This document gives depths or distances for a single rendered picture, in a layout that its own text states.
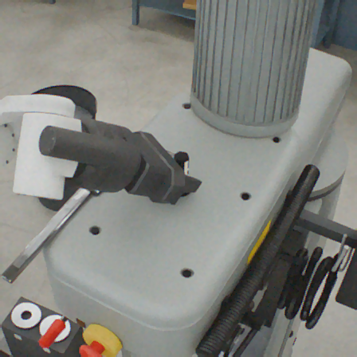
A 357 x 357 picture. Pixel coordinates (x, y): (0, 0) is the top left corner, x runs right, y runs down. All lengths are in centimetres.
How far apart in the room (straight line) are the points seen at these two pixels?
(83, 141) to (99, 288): 21
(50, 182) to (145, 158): 15
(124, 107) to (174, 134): 324
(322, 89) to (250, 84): 50
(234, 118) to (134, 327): 38
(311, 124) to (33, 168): 76
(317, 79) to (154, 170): 75
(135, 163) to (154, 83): 372
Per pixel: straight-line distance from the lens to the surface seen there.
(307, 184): 104
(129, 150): 72
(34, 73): 470
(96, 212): 84
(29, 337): 166
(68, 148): 63
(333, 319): 309
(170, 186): 77
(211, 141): 95
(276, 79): 92
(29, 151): 67
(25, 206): 352
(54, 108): 67
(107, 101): 426
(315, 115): 130
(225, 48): 89
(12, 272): 77
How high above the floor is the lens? 250
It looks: 43 degrees down
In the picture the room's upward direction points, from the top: 3 degrees clockwise
